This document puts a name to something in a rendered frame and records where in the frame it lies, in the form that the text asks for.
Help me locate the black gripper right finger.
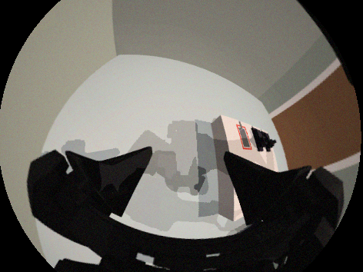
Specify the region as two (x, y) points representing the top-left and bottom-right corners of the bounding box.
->
(224, 151), (311, 225)

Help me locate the pale pink flat deck plate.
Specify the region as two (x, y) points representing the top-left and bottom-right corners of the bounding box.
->
(211, 115), (278, 222)

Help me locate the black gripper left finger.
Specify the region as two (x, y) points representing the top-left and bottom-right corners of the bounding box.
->
(65, 146), (152, 218)

